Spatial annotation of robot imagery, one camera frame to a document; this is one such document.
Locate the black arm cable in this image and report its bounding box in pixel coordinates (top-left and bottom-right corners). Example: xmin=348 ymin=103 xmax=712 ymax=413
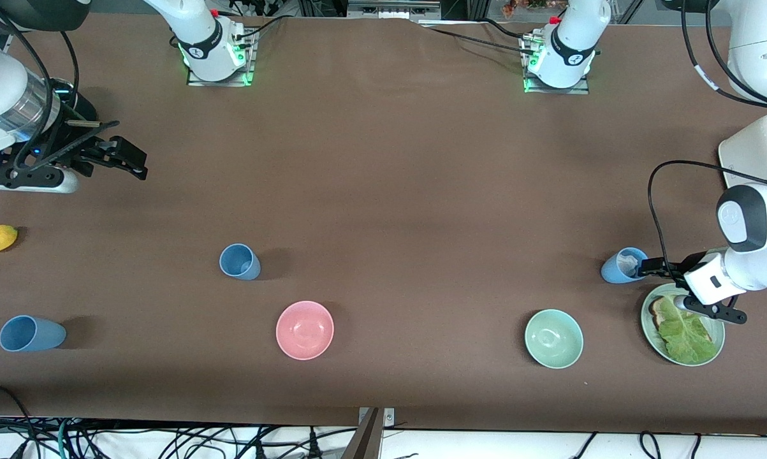
xmin=648 ymin=0 xmax=767 ymax=288
xmin=0 ymin=0 xmax=122 ymax=174

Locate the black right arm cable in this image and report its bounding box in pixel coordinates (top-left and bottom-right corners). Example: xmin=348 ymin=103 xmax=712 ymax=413
xmin=0 ymin=0 xmax=122 ymax=174

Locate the pink bowl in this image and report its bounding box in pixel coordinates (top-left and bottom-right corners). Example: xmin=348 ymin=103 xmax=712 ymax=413
xmin=275 ymin=300 xmax=335 ymax=361

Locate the green lettuce leaf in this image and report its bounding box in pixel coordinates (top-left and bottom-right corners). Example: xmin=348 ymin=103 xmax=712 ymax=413
xmin=656 ymin=295 xmax=719 ymax=365

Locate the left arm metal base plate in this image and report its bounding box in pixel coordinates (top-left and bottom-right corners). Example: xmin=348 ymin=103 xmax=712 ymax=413
xmin=523 ymin=35 xmax=591 ymax=95

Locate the black base cable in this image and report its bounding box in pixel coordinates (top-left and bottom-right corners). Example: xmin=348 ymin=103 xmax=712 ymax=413
xmin=421 ymin=19 xmax=540 ymax=58

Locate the silver aluminium frame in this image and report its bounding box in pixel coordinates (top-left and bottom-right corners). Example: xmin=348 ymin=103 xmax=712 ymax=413
xmin=347 ymin=0 xmax=442 ymax=21

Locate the toast slice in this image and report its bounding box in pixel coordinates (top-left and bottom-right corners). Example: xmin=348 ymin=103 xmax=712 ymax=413
xmin=649 ymin=295 xmax=712 ymax=342

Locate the orange flower bunch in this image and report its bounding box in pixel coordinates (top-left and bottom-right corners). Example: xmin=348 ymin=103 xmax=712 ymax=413
xmin=501 ymin=0 xmax=572 ymax=18

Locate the dark blue saucepan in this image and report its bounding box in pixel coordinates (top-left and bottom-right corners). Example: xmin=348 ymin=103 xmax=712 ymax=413
xmin=52 ymin=78 xmax=98 ymax=127

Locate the tall blue cup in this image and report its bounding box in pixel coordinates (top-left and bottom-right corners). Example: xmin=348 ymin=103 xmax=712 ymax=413
xmin=0 ymin=315 xmax=67 ymax=353

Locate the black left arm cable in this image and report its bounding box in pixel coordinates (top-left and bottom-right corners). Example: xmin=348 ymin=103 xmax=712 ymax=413
xmin=648 ymin=0 xmax=767 ymax=288

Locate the dark metal pole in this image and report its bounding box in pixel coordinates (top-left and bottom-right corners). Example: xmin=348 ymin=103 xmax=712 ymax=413
xmin=340 ymin=408 xmax=384 ymax=459

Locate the white toaster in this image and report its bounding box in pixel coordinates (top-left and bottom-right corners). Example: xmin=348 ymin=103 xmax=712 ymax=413
xmin=719 ymin=113 xmax=767 ymax=189

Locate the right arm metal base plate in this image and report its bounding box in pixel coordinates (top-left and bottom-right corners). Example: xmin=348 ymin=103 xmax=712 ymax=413
xmin=187 ymin=29 xmax=257 ymax=87

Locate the mint green bowl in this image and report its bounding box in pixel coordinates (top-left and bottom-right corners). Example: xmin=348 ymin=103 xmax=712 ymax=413
xmin=524 ymin=309 xmax=584 ymax=370

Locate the green plate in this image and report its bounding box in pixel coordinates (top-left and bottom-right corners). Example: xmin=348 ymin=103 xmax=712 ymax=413
xmin=641 ymin=283 xmax=726 ymax=367

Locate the short blue cup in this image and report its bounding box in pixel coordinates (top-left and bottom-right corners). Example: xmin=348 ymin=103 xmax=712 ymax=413
xmin=601 ymin=247 xmax=651 ymax=284
xmin=219 ymin=244 xmax=261 ymax=281

